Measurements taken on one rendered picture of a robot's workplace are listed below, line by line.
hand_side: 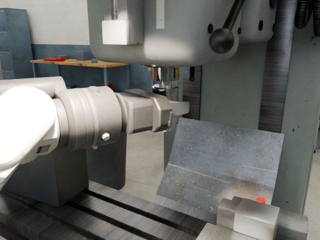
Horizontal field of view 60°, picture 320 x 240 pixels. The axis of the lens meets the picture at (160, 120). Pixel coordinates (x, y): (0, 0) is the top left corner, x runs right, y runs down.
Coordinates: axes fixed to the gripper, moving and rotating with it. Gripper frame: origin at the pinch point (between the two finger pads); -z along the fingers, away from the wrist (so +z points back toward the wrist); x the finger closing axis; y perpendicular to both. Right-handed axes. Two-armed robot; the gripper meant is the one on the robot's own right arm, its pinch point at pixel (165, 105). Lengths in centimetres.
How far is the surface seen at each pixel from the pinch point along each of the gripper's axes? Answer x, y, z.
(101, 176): 169, 104, -60
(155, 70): -0.3, -6.4, 2.5
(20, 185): 36.7, 26.4, 19.9
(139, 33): -5.8, -12.0, 8.8
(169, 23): -8.8, -13.3, 6.3
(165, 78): -1.9, -5.1, 1.6
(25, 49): 732, 16, -118
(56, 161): 25.9, 17.2, 12.7
